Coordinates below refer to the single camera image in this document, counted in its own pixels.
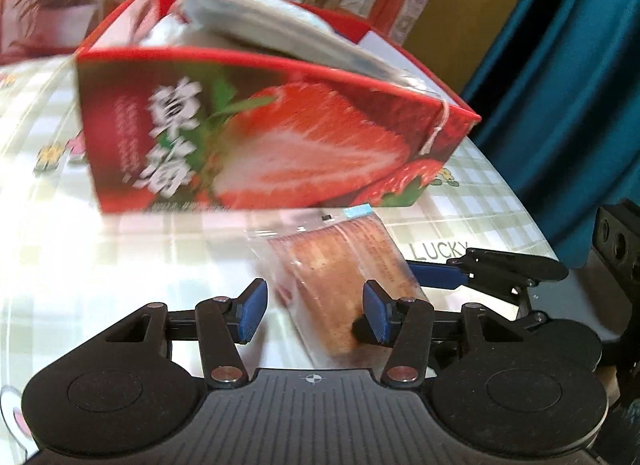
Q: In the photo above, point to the blue cloth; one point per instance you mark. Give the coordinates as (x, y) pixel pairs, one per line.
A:
(300, 30)

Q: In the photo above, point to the teal curtain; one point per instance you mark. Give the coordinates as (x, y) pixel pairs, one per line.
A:
(575, 70)

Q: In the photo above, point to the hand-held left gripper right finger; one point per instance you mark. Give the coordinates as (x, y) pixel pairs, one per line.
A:
(376, 312)

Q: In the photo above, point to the red strawberry print box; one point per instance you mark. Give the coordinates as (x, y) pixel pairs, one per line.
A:
(300, 145)

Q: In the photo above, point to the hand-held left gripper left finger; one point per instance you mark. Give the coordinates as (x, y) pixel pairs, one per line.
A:
(252, 310)

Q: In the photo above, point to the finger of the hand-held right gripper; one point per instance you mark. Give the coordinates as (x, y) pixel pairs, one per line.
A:
(360, 332)
(437, 274)

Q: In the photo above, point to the bread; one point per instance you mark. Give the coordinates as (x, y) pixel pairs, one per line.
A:
(340, 285)

